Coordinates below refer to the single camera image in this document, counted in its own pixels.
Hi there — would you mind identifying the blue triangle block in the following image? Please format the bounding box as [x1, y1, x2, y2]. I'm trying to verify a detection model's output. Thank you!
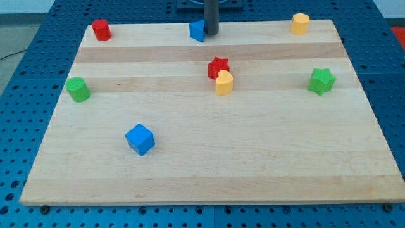
[189, 20, 205, 42]

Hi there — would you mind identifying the green star block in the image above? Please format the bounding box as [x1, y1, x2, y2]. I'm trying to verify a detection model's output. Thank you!
[308, 68, 336, 96]

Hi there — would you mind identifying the green cylinder block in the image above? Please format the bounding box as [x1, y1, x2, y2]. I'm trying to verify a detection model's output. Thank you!
[65, 77, 91, 103]

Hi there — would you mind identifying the yellow hexagon block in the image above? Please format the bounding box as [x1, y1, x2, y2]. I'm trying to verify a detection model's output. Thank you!
[290, 13, 309, 35]

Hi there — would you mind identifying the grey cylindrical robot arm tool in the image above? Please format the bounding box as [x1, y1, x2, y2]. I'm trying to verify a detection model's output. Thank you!
[204, 0, 219, 36]

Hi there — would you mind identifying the red star block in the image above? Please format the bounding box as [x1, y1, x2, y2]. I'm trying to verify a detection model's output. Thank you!
[208, 56, 230, 80]

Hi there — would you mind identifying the light wooden board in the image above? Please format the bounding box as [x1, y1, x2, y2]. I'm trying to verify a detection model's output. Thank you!
[20, 20, 404, 206]

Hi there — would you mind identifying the black cable on floor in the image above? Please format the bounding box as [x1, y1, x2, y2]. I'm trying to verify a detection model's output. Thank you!
[0, 49, 28, 61]

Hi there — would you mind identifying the yellow heart block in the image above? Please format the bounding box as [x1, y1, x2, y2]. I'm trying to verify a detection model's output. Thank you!
[215, 70, 234, 96]

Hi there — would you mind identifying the blue cube block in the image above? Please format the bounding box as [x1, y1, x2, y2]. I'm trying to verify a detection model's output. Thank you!
[125, 123, 155, 156]

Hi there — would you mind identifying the red cylinder block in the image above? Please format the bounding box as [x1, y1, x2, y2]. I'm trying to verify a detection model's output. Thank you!
[91, 19, 112, 41]

